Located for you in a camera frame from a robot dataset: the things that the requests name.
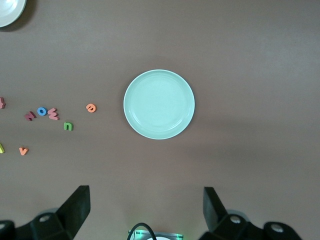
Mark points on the light green plate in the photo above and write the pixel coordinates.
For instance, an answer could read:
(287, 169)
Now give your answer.
(159, 104)

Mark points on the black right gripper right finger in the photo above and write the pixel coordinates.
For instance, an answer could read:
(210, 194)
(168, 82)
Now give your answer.
(225, 225)

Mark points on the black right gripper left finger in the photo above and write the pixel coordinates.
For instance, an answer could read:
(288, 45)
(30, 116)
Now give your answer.
(65, 220)

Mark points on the orange foam letter v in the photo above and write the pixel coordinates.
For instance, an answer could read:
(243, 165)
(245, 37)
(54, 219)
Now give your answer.
(23, 151)

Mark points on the pink foam letter w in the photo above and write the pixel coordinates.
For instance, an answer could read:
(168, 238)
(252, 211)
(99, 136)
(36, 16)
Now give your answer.
(53, 114)

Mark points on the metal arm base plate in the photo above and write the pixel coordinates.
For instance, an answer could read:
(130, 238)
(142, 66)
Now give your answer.
(175, 236)

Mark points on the beige plate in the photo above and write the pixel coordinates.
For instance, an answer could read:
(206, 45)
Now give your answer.
(7, 10)

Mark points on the orange foam letter e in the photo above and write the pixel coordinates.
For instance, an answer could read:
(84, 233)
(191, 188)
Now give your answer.
(89, 108)

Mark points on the blue foam letter o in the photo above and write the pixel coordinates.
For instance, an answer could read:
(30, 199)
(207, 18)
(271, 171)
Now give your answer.
(38, 111)

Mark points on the yellow foam letter k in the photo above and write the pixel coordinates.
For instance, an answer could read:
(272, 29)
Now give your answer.
(1, 148)

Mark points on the brown table cover sheet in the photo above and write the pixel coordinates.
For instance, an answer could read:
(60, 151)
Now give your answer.
(225, 50)

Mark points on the pink foam letter f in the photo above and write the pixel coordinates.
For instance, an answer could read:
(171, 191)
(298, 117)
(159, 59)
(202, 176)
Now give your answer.
(2, 103)

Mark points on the green foam letter u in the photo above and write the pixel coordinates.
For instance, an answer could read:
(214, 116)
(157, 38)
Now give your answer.
(65, 127)

